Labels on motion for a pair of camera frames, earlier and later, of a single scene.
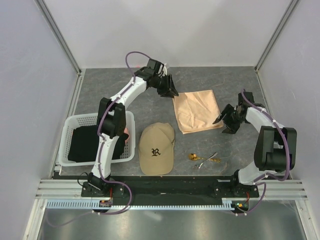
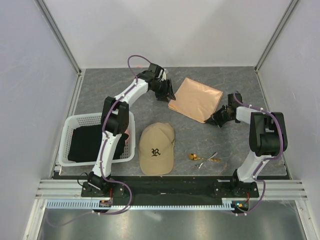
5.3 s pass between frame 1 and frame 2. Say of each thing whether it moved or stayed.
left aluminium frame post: stayed
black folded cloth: stayed
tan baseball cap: stayed
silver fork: stayed
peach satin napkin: moved
